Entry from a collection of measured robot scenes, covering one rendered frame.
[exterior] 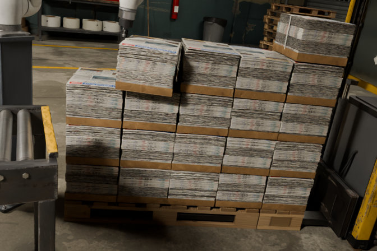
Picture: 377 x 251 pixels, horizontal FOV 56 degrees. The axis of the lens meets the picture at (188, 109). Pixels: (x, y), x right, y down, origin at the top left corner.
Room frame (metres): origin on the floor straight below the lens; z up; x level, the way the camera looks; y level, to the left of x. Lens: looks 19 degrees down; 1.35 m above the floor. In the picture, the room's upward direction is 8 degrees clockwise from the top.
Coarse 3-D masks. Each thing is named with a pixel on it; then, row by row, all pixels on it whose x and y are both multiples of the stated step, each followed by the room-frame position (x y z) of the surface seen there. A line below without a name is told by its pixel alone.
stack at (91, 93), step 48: (96, 96) 1.73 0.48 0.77; (144, 96) 1.77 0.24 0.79; (192, 96) 1.81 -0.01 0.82; (96, 144) 1.73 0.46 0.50; (144, 144) 1.77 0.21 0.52; (192, 144) 1.81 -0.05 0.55; (240, 144) 1.86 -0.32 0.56; (96, 192) 1.74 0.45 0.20; (144, 192) 1.78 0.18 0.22; (192, 192) 1.82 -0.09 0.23; (240, 192) 1.87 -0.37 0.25
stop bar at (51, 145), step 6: (42, 108) 1.34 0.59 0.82; (48, 108) 1.35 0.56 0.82; (42, 114) 1.29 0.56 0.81; (48, 114) 1.28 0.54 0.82; (48, 120) 1.22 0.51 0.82; (48, 126) 1.17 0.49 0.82; (48, 132) 1.12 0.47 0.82; (48, 138) 1.08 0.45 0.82; (54, 138) 1.08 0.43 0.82; (48, 144) 1.04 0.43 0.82; (54, 144) 1.04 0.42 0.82; (48, 150) 1.00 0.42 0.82; (54, 150) 1.00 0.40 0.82; (48, 156) 0.98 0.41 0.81; (54, 156) 0.99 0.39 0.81
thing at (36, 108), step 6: (0, 108) 1.33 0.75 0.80; (6, 108) 1.33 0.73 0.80; (12, 108) 1.34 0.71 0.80; (18, 108) 1.35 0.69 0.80; (24, 108) 1.36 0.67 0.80; (30, 108) 1.37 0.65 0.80; (36, 108) 1.38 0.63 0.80; (30, 114) 1.37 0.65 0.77; (36, 114) 1.38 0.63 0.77; (36, 120) 1.38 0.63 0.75; (42, 120) 1.39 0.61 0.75; (12, 126) 1.34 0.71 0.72; (36, 126) 1.38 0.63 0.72; (42, 126) 1.39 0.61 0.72; (12, 132) 1.34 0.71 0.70; (36, 132) 1.38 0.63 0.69; (42, 132) 1.39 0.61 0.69
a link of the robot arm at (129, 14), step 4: (120, 8) 1.90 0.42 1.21; (124, 8) 1.89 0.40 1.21; (120, 12) 1.90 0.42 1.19; (124, 12) 1.89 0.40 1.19; (128, 12) 1.89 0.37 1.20; (132, 12) 1.90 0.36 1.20; (120, 16) 1.89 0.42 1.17; (124, 16) 1.89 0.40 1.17; (128, 16) 1.89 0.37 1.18; (132, 16) 1.90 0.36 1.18; (128, 20) 1.90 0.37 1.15
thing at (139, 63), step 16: (128, 48) 1.68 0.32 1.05; (144, 48) 1.69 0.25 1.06; (160, 48) 1.74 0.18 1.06; (176, 48) 1.79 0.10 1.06; (128, 64) 1.70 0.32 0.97; (144, 64) 1.70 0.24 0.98; (160, 64) 1.70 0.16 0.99; (176, 64) 1.80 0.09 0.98; (128, 80) 1.70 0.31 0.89; (144, 80) 1.70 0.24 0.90; (160, 80) 1.70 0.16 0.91
